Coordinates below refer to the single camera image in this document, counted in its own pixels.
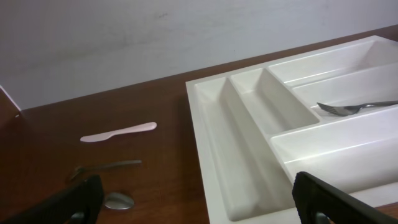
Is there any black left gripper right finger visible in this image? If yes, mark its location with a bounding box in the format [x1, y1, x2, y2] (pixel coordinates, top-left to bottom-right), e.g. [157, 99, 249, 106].
[292, 172, 397, 224]

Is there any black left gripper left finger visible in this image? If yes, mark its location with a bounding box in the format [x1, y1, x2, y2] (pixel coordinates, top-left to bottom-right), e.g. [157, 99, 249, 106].
[1, 175, 104, 224]

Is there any small dark metal teaspoon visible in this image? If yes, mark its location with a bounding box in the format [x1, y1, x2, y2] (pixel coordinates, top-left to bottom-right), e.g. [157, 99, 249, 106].
[68, 160, 142, 182]

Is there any small silver teaspoon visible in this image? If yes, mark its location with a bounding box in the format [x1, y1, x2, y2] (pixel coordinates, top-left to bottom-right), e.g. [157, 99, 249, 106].
[104, 192, 135, 210]

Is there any white plastic cutlery tray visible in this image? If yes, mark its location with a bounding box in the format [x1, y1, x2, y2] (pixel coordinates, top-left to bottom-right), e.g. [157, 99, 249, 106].
[186, 36, 397, 223]

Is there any pink plastic knife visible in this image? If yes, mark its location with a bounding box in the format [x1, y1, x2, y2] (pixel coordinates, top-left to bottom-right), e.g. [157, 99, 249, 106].
[80, 122, 157, 142]

